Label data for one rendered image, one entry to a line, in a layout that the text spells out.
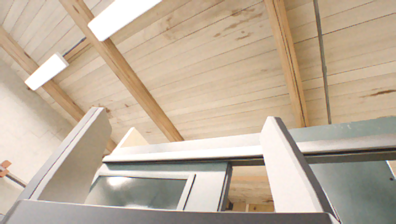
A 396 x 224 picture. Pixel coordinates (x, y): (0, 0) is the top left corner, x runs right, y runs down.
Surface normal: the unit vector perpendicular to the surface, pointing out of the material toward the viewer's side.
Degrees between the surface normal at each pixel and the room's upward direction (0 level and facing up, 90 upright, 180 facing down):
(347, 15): 179
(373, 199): 90
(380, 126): 90
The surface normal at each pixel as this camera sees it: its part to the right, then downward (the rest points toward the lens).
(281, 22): -0.30, 0.65
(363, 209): -0.46, -0.74
